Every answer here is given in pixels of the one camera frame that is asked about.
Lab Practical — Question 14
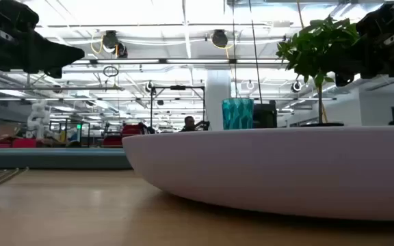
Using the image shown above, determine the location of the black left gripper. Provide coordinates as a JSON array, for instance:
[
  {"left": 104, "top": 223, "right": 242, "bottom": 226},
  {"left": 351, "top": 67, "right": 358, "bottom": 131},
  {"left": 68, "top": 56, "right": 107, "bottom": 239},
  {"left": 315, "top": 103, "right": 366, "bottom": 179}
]
[{"left": 0, "top": 0, "right": 86, "bottom": 80}]

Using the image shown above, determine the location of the teal faceted plastic cup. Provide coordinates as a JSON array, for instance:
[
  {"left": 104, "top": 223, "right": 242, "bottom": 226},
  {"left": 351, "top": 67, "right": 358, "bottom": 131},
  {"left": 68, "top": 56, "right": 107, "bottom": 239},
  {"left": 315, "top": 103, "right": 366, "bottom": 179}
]
[{"left": 221, "top": 98, "right": 254, "bottom": 131}]

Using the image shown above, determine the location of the pale lavender plate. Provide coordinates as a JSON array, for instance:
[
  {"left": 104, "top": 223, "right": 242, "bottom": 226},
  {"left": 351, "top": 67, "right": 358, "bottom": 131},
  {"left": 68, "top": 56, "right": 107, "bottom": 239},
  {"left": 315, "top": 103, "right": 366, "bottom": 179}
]
[{"left": 121, "top": 124, "right": 394, "bottom": 222}]

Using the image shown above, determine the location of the blue plastic tray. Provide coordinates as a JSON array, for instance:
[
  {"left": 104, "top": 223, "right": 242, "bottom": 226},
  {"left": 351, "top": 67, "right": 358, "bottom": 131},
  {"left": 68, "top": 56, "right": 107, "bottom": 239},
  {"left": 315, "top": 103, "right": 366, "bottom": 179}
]
[{"left": 0, "top": 147, "right": 133, "bottom": 170}]

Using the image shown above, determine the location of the green potted plant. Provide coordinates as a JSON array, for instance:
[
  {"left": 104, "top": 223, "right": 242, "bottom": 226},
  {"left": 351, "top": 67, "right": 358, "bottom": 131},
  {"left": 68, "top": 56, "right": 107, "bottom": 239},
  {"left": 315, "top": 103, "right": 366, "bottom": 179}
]
[{"left": 275, "top": 15, "right": 362, "bottom": 124}]

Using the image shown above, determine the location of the white humanoid robot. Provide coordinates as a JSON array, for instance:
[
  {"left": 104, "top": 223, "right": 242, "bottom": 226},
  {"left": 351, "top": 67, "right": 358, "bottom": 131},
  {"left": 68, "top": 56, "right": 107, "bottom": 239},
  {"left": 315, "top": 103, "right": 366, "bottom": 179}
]
[{"left": 25, "top": 99, "right": 51, "bottom": 139}]

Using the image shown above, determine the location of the red storage bin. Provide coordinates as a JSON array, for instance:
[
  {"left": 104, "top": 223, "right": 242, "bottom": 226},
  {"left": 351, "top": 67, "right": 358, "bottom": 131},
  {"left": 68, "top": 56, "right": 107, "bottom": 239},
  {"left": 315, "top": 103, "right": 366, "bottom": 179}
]
[{"left": 11, "top": 137, "right": 38, "bottom": 149}]

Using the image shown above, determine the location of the red bin shelf rack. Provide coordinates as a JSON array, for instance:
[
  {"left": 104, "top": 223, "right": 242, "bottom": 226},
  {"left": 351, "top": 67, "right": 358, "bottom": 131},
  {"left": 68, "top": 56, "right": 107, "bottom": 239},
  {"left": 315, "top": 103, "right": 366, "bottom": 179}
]
[{"left": 101, "top": 124, "right": 144, "bottom": 148}]

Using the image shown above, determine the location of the black box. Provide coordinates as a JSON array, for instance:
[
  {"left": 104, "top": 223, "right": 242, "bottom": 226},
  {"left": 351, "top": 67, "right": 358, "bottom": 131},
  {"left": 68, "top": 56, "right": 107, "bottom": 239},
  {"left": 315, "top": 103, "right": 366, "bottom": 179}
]
[{"left": 252, "top": 102, "right": 278, "bottom": 129}]

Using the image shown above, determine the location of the person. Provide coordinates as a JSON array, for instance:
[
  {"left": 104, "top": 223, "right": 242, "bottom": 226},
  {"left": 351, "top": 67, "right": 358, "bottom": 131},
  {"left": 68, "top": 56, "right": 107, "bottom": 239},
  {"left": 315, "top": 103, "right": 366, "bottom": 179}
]
[{"left": 179, "top": 115, "right": 211, "bottom": 133}]

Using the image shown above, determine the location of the black ceiling cord reel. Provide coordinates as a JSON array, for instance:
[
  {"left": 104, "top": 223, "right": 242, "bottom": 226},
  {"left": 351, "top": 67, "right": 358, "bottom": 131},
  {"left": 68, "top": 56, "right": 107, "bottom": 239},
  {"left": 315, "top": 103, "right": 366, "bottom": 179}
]
[
  {"left": 211, "top": 29, "right": 229, "bottom": 49},
  {"left": 101, "top": 29, "right": 120, "bottom": 49}
]

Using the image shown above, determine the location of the black hanging cable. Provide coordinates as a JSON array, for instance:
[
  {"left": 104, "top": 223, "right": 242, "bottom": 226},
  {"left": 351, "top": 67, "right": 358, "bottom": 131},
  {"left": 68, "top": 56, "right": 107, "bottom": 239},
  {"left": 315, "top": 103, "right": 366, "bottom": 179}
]
[
  {"left": 231, "top": 0, "right": 237, "bottom": 100},
  {"left": 248, "top": 0, "right": 263, "bottom": 105}
]

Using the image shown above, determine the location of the black workstation frame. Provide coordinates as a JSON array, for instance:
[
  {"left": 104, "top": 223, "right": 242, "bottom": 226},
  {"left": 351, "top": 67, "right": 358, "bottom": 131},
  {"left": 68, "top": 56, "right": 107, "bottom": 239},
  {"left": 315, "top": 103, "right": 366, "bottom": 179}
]
[{"left": 148, "top": 85, "right": 207, "bottom": 131}]

